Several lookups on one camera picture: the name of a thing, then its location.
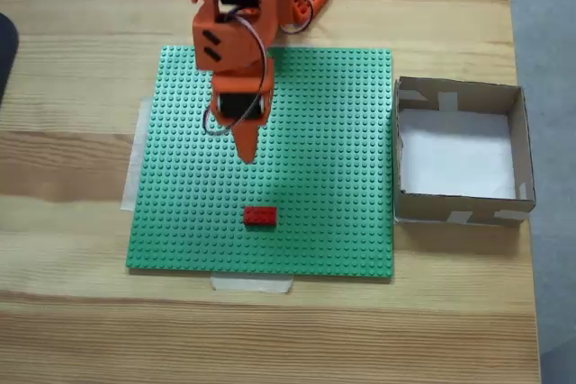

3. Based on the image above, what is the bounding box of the red lego block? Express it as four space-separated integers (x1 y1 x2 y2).
243 206 279 228

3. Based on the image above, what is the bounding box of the green lego baseplate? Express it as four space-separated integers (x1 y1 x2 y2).
125 45 396 284

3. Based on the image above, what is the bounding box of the white paper box lining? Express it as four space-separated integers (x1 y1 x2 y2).
398 107 518 201

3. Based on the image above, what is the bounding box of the open cardboard box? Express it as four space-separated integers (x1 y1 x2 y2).
392 76 537 228

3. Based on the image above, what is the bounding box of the masking tape strip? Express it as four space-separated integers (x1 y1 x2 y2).
210 274 295 295
120 96 153 213

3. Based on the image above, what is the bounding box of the black rounded object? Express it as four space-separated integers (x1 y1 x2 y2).
0 12 21 109

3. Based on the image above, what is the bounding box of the gripper motor wire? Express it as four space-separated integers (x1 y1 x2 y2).
202 5 271 137

